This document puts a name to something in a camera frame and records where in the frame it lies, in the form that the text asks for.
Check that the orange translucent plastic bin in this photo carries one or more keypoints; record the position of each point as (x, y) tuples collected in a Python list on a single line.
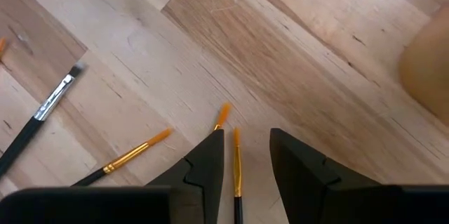
[(428, 69)]

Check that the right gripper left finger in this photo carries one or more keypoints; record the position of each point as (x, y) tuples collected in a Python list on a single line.
[(203, 168)]

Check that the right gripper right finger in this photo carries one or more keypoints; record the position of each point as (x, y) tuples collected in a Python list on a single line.
[(305, 189)]

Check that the silver-ferrule black paintbrush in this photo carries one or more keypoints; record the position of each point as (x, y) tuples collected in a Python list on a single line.
[(52, 101)]

